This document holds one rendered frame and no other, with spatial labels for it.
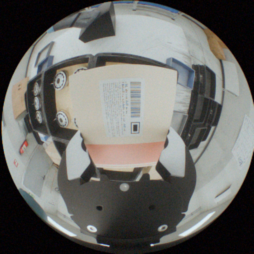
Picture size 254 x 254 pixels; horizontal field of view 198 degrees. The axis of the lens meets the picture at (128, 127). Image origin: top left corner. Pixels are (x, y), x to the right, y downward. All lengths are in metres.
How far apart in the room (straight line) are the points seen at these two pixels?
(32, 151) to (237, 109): 6.13
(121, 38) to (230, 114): 2.90
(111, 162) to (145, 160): 0.06
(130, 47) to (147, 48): 0.10
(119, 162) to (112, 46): 0.56
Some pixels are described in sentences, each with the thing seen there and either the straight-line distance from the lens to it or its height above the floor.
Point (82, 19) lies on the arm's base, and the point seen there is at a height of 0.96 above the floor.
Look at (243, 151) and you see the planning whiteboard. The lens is 2.92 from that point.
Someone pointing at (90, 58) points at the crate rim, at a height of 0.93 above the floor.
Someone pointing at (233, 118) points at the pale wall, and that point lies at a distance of 2.90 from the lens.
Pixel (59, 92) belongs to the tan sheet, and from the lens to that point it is 0.51.
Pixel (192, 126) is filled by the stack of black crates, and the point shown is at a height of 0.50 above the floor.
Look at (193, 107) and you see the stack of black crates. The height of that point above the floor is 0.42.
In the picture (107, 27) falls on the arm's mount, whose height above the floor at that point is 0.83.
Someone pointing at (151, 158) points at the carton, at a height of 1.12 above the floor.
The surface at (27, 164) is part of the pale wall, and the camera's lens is 3.34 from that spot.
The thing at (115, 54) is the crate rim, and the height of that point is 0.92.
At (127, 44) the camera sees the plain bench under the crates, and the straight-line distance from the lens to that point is 0.56.
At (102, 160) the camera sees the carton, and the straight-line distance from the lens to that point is 0.15.
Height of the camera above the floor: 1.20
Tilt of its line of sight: 58 degrees down
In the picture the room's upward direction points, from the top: 175 degrees clockwise
